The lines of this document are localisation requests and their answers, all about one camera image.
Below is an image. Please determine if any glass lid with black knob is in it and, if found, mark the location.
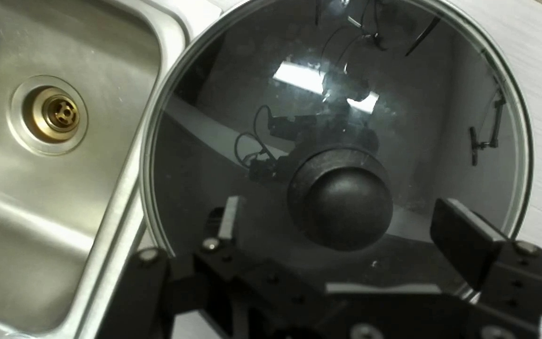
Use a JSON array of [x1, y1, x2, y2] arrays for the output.
[[139, 0, 535, 297]]

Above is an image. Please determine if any stainless steel double sink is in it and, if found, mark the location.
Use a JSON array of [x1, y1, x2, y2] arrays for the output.
[[0, 0, 192, 339]]

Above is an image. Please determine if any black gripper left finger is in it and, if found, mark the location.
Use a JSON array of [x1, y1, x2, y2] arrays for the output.
[[98, 193, 324, 339]]

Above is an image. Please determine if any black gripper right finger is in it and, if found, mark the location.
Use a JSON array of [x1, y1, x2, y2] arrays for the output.
[[429, 195, 542, 327]]

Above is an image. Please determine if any brass sink drain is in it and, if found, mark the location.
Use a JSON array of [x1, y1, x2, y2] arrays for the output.
[[6, 73, 91, 157]]

